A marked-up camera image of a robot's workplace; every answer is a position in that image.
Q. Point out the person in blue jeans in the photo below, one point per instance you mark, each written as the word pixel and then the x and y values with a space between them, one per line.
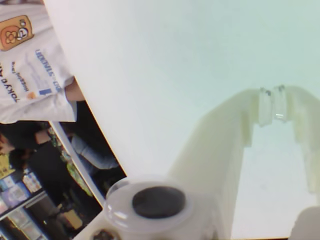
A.
pixel 92 152

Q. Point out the person's bare forearm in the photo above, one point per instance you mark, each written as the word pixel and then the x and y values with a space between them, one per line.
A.
pixel 75 91

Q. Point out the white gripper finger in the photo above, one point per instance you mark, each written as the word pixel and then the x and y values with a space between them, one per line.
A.
pixel 307 120
pixel 215 150

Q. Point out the person in black clothes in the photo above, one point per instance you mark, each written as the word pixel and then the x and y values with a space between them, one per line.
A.
pixel 50 170

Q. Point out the white printed t-shirt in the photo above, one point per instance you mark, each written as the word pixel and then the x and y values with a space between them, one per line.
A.
pixel 25 105

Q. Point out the dark shelf colourful items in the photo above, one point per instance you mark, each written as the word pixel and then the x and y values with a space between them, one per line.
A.
pixel 15 195

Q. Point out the white metal bar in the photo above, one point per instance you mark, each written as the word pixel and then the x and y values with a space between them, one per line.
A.
pixel 77 162

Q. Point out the yellow paper sign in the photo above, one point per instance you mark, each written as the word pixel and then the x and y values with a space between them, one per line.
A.
pixel 5 170

